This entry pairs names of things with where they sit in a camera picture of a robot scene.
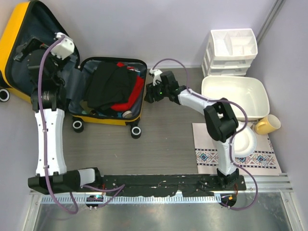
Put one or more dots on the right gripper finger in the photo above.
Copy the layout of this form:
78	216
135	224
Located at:
150	88
149	98

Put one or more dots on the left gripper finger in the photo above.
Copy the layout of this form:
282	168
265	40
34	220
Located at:
34	59
25	49

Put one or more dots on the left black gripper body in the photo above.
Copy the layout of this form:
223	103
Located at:
60	63

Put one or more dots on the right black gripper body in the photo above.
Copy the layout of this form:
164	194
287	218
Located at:
162	92

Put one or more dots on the red garment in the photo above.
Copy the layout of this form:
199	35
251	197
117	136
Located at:
133	96

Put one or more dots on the yellow Pikachu suitcase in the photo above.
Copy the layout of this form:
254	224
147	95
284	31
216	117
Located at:
34	19

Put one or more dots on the black garment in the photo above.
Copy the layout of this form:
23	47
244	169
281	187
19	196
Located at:
110	84

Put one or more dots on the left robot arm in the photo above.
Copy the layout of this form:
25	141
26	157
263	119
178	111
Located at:
50	134

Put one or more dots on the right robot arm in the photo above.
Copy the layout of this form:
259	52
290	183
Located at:
220	120

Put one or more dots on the blue item in suitcase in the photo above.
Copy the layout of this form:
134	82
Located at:
133	72

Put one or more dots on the white drawer organizer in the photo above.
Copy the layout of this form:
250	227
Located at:
229	52

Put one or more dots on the white plastic basin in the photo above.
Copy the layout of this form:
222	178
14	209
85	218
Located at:
247	92

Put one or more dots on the white round plate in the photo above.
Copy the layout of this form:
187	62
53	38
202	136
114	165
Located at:
245	143

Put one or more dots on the yellow mug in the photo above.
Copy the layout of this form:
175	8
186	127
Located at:
268	124

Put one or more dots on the patterned placemat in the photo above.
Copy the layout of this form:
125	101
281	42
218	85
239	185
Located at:
262	161

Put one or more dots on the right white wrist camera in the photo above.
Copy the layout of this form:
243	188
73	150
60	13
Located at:
155	73

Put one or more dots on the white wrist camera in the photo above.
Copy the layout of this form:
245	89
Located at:
155	73
63	49

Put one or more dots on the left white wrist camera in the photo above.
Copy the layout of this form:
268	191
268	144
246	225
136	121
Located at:
63	49

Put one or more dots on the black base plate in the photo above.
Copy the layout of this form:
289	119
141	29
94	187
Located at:
167	185

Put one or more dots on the grey cable duct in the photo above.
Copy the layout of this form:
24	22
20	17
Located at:
177	199

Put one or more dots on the aluminium frame rail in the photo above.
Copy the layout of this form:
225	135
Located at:
264	184

